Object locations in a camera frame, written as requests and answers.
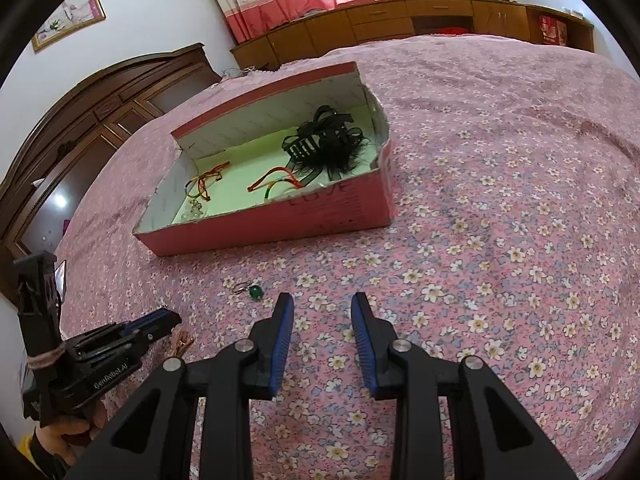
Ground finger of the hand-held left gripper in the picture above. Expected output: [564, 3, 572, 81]
[121, 308, 182, 336]
[75, 325, 168, 359]

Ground green bead earring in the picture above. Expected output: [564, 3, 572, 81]
[231, 280, 265, 302]

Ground person's left hand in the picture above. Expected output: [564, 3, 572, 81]
[32, 402, 108, 467]

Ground gold chain bracelet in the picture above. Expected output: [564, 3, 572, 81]
[169, 324, 196, 359]

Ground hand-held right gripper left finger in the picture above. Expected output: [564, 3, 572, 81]
[65, 292, 296, 480]

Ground red rainbow cord bracelet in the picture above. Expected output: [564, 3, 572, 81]
[247, 167, 306, 202]

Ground pale bead bracelet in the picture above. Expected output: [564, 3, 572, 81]
[181, 199, 210, 222]

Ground dark wooden headboard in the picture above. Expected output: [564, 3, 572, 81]
[0, 42, 223, 306]

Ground long wooden cabinet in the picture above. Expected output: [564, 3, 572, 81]
[230, 0, 596, 73]

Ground pink cardboard box green lining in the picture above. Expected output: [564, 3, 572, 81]
[132, 61, 396, 258]

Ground pink floral bedspread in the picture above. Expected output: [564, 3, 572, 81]
[52, 32, 640, 480]

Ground red cord bracelet gold charm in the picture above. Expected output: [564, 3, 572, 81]
[184, 161, 232, 201]

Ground black hair claw with bow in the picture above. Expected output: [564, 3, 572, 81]
[281, 105, 373, 181]

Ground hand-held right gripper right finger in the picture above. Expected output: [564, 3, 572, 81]
[350, 291, 596, 480]

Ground person's left forearm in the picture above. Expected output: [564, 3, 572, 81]
[12, 432, 68, 480]

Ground red gift box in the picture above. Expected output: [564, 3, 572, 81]
[539, 14, 568, 46]

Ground framed wall picture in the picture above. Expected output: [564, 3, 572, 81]
[31, 0, 107, 52]

